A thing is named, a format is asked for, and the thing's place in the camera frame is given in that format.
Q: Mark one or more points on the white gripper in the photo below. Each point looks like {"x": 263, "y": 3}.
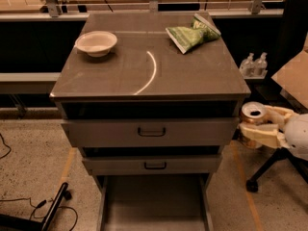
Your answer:
{"x": 297, "y": 136}

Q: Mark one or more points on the orange soda can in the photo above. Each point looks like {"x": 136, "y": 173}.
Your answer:
{"x": 252, "y": 113}

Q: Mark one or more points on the top grey drawer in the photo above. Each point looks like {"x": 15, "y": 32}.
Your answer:
{"x": 150, "y": 132}

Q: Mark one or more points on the grey drawer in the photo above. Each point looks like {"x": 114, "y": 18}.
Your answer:
{"x": 145, "y": 165}
{"x": 150, "y": 132}

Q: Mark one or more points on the middle grey drawer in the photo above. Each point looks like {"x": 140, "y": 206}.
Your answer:
{"x": 145, "y": 165}

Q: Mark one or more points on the grey drawer cabinet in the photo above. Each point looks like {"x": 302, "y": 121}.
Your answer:
{"x": 145, "y": 76}

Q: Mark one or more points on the bottom open drawer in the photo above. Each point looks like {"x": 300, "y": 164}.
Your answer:
{"x": 176, "y": 202}

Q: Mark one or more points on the right clear sanitizer bottle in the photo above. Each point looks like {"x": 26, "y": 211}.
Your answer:
{"x": 260, "y": 65}

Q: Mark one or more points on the clear sanitizer bottle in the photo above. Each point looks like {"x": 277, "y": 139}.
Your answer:
{"x": 246, "y": 67}
{"x": 260, "y": 65}

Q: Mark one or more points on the left clear sanitizer bottle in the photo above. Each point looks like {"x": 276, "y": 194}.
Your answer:
{"x": 246, "y": 67}

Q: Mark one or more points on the green chip bag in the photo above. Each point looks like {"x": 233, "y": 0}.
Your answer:
{"x": 200, "y": 31}

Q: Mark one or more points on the white bowl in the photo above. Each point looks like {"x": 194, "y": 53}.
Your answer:
{"x": 96, "y": 43}

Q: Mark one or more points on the black chair base leg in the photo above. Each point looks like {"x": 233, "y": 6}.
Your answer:
{"x": 9, "y": 223}

